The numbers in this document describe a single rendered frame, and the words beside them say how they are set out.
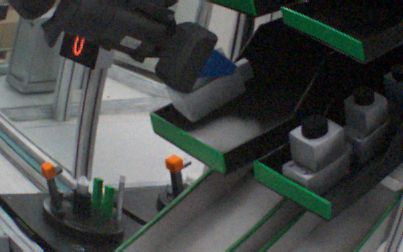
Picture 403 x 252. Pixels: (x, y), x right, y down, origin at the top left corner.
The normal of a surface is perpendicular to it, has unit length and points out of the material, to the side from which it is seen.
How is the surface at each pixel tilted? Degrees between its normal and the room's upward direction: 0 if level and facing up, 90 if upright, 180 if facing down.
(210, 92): 93
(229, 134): 25
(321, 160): 90
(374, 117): 90
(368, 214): 45
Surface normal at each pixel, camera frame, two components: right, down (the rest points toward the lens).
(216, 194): 0.55, 0.31
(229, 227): -0.44, -0.68
